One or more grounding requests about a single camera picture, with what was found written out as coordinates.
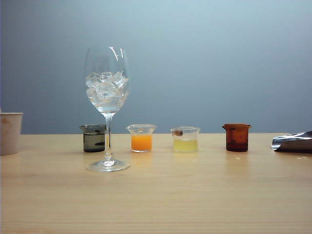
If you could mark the white paper cup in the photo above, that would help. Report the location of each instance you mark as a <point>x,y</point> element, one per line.
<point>9,134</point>

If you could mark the amber brown measuring cup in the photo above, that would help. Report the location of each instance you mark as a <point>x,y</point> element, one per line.
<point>236,139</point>

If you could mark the clear measuring cup orange juice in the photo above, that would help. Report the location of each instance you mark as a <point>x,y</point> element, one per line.
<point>141,142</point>

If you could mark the silver foil bag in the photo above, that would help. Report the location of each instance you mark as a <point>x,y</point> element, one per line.
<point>295,143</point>

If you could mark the clear wine glass with ice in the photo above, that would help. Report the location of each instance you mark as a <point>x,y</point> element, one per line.
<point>107,136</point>

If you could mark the clear measuring cup yellow juice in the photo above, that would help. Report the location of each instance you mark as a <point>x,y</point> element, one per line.
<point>185,145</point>

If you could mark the grey translucent measuring cup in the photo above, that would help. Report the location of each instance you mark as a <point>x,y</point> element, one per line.
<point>93,143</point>

